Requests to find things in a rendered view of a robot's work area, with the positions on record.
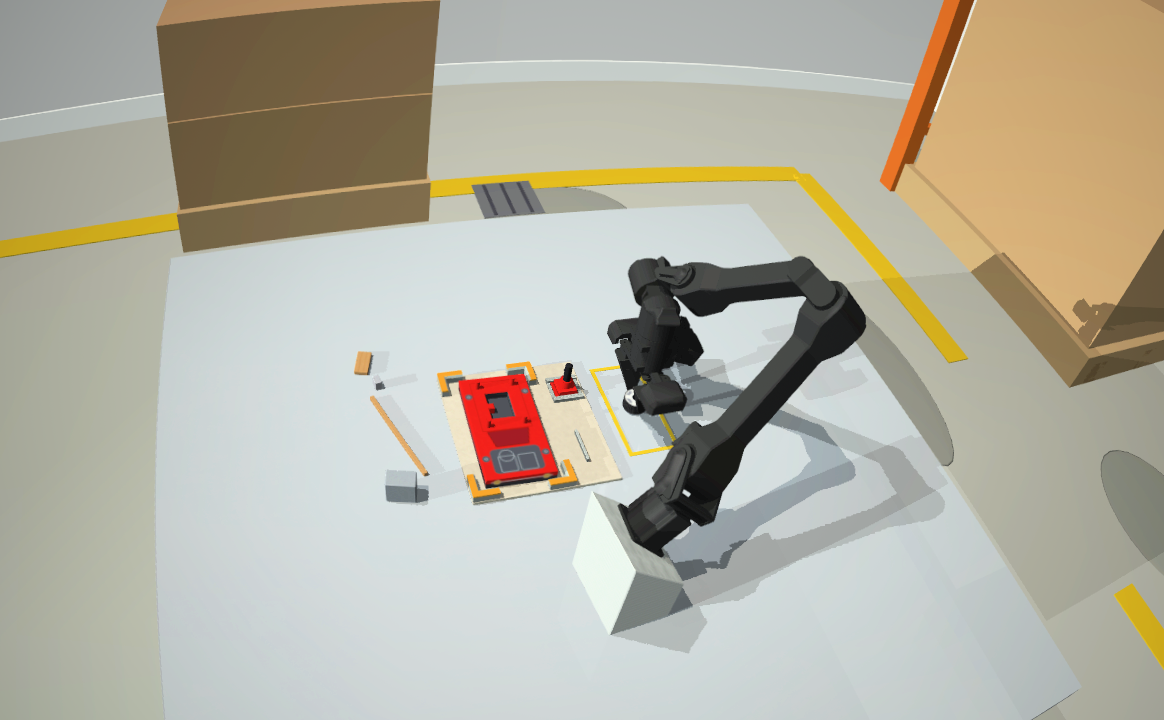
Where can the orange rectangular block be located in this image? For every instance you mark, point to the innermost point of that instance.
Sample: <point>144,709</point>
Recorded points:
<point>363,361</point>

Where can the black wheel with white rim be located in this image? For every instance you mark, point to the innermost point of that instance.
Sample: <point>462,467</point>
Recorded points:
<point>629,403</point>

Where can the yellow rectangular outline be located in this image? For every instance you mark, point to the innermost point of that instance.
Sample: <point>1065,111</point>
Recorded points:
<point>617,424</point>

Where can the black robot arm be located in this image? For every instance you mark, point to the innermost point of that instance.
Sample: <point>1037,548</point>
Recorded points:
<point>705,459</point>

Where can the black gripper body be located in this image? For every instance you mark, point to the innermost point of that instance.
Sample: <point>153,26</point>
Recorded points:
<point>660,395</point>

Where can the orange long thin bar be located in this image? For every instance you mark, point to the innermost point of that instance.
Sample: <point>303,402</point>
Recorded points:
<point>405,446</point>

